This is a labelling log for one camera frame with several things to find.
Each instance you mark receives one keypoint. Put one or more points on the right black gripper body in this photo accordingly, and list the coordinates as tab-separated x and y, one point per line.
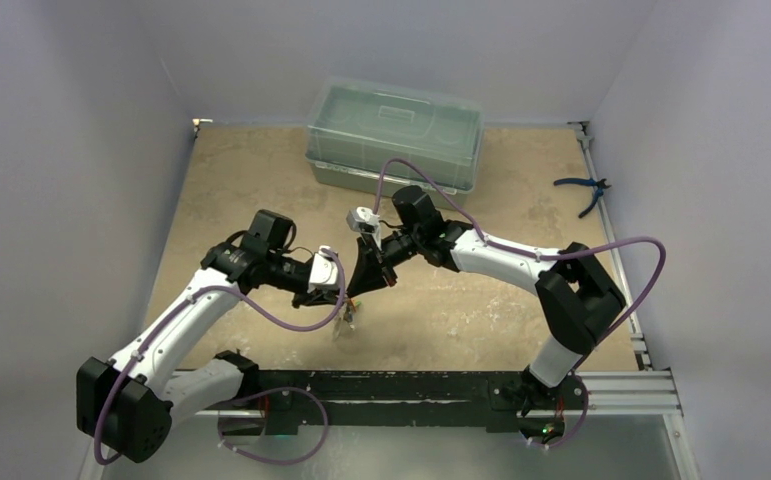
379	263

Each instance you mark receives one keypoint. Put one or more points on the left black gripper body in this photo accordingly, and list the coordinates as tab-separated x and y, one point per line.
285	273

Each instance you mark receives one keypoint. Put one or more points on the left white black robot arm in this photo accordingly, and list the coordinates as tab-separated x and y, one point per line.
129	402

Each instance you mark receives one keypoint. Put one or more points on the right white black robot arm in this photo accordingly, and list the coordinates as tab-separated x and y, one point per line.
579	299

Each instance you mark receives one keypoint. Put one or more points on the clear green plastic storage box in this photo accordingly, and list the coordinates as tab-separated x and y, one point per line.
368	136

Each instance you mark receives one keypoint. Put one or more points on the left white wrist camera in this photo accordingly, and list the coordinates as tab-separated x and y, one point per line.
325	271

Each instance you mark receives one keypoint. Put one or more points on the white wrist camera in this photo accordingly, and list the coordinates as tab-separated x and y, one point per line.
325	271
365	222

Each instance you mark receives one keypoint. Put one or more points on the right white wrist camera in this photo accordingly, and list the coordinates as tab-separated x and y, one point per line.
365	222

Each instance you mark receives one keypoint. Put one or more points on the aluminium frame rail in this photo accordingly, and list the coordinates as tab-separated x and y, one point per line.
624	393

